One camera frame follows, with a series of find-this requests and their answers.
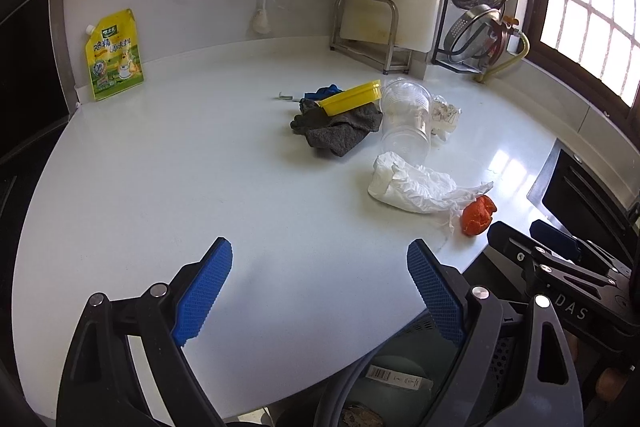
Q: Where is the small white crumpled paper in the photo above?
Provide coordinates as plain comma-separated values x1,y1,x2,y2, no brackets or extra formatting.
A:
431,95,461,142

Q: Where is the metal cutting board stand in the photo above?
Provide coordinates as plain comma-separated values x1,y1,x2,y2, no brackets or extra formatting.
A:
329,0,413,75

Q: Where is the yellow plastic lid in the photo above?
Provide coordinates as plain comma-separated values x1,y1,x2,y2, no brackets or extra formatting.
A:
318,80,381,116

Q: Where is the yellow gas hose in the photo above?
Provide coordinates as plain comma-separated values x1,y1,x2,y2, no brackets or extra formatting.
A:
473,31,532,84

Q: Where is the orange trash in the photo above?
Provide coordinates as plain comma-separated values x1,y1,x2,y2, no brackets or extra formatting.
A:
460,195,497,236

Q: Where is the black kitchen sink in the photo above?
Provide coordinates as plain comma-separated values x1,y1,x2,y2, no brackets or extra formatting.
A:
527,141,639,262

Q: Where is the pot lid in rack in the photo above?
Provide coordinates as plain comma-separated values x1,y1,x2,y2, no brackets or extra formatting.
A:
444,4,509,70

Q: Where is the clear plastic cup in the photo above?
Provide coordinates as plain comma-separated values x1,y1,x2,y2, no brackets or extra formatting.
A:
381,78,432,166

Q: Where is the window with brown frame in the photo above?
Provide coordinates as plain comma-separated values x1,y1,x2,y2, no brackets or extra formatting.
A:
526,0,639,128

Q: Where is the blue bottle brush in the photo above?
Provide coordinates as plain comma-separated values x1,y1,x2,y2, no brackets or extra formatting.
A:
250,0,271,36

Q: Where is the grey perforated trash bin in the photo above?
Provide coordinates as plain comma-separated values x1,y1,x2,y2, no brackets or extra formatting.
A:
314,312,459,426

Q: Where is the dark grey towel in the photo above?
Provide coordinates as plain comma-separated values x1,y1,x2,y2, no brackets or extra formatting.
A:
290,98,383,157

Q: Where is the yellow refill pouch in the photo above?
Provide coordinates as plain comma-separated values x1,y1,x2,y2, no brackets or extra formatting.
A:
85,9,144,101

